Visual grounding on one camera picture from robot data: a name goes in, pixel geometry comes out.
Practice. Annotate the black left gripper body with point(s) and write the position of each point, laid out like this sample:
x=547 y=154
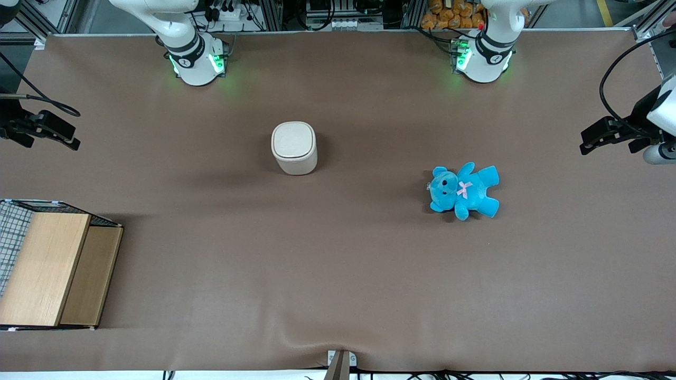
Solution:
x=637 y=122

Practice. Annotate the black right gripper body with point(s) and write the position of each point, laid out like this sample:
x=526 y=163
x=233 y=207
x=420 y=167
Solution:
x=9 y=118

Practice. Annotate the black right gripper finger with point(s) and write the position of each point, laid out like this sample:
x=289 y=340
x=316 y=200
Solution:
x=53 y=122
x=67 y=141

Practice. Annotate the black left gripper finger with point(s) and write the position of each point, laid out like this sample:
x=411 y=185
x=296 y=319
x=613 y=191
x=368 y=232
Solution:
x=602 y=145
x=604 y=127

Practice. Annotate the cream plastic trash can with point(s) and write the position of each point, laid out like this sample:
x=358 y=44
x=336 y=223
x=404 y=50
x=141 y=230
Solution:
x=294 y=148

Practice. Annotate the wooden two-tier rack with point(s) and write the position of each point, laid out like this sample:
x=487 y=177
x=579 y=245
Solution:
x=47 y=264

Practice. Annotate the blue teddy bear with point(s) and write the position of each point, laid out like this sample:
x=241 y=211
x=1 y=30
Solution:
x=465 y=190

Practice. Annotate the pile of orange plush toys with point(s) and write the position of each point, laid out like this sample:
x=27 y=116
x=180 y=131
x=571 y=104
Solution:
x=454 y=16

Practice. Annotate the white power strip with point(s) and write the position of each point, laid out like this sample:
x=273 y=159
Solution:
x=232 y=15

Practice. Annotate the brown table mat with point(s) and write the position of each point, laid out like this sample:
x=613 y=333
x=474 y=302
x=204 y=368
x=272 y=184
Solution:
x=369 y=264

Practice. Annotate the white terminal strip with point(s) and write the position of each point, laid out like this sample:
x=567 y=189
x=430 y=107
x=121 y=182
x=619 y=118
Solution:
x=354 y=25

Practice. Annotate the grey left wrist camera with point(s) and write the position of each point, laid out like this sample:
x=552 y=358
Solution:
x=660 y=154

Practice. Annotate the aluminium frame profile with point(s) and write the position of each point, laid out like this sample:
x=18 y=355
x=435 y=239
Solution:
x=47 y=21
x=652 y=21

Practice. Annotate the metal table bracket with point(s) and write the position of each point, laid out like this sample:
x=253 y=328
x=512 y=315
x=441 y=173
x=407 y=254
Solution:
x=353 y=360

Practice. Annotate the brown post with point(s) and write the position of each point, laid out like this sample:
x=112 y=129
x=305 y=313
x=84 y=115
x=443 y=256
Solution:
x=338 y=370

